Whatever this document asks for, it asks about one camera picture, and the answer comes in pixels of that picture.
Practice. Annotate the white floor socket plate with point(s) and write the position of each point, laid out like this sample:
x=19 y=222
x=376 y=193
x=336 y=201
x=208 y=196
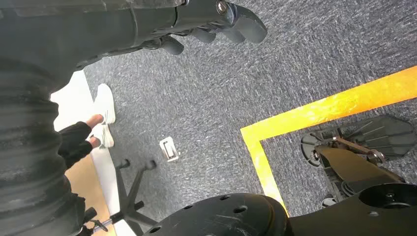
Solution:
x=169 y=150

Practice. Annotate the black robot leg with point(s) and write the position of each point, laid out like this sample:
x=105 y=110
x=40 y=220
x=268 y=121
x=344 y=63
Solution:
x=351 y=169

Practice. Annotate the person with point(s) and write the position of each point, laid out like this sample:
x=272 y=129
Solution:
x=75 y=143

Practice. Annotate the black robot foot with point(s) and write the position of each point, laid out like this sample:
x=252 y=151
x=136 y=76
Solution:
x=387 y=136

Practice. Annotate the black chair wheel base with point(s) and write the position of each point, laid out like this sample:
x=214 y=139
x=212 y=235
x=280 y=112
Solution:
x=127 y=202

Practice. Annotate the white edged wooden desk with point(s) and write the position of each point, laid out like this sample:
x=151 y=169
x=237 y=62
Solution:
x=83 y=189

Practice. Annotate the yellow floor tape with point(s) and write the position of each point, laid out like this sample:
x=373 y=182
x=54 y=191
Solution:
x=325 y=110

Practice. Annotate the white shoe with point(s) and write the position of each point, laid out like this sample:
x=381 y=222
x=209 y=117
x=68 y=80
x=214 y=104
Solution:
x=106 y=136
x=105 y=104

